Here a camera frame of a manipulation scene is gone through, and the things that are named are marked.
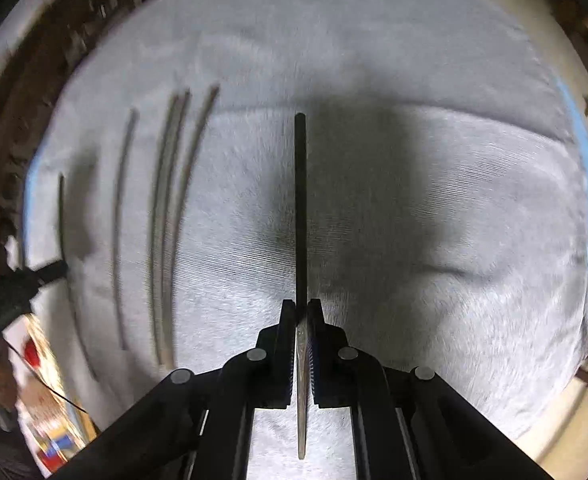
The colourful printed sheet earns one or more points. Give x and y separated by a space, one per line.
48 400

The grey towel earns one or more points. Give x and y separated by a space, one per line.
374 200

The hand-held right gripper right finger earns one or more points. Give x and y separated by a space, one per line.
315 360

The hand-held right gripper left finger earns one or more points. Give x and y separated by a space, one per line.
290 360

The carved wooden table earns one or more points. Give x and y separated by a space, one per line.
28 90

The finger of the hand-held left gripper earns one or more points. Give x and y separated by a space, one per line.
51 272

